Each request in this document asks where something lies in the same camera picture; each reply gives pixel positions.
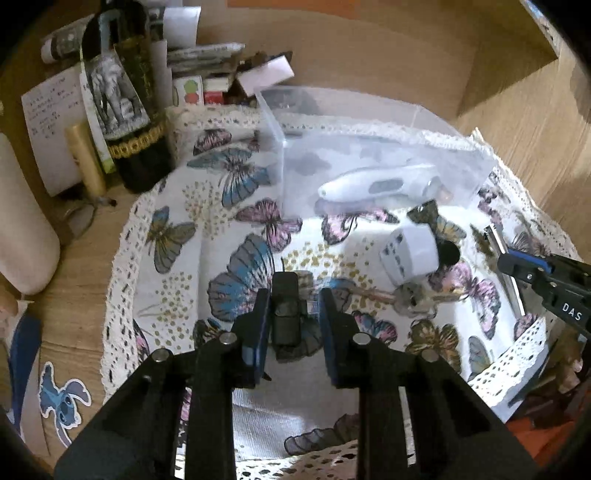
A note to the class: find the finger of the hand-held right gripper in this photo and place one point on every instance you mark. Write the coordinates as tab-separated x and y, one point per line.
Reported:
521	266

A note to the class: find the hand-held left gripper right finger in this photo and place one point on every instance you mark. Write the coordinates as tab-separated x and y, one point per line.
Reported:
328	336

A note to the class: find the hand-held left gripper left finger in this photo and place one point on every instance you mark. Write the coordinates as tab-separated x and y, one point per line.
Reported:
259	333

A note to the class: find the metal tweezers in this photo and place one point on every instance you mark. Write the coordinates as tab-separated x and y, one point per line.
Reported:
508	272

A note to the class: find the small black rectangular block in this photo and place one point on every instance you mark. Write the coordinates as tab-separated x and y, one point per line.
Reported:
285	314

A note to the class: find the clear plastic box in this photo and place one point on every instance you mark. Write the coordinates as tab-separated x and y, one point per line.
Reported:
369	138

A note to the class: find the bunch of keys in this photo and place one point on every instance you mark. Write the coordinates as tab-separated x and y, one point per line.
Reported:
415	297

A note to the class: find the butterfly printed cloth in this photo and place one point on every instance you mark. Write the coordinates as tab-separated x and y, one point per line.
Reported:
194	258

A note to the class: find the white power adapter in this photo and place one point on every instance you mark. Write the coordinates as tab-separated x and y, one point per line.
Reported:
408	254

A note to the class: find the white handheld thermometer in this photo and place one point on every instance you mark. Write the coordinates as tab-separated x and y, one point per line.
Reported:
378	183

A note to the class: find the blue cartoon sticker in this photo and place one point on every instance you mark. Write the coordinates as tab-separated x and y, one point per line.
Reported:
62	401

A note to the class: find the eyeglasses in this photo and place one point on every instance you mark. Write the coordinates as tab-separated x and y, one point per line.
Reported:
82	217

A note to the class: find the small red box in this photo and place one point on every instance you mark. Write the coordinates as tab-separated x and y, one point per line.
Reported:
214	97

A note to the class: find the beige tube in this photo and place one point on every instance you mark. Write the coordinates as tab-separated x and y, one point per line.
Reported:
85	159

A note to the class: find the small box with red-green print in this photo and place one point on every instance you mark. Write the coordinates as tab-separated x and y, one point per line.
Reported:
188	91

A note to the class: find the small white box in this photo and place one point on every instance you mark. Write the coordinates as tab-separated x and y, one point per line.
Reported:
267	74

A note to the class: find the white cylinder roll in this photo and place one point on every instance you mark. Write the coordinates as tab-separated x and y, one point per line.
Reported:
23	221

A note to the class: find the dark bottle with elephant label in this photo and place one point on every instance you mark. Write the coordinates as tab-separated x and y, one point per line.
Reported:
127	106

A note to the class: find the handwritten paper note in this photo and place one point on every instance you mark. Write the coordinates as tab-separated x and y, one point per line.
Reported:
51	120

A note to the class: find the grey printed tube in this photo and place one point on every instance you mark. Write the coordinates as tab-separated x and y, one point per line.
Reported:
64	42

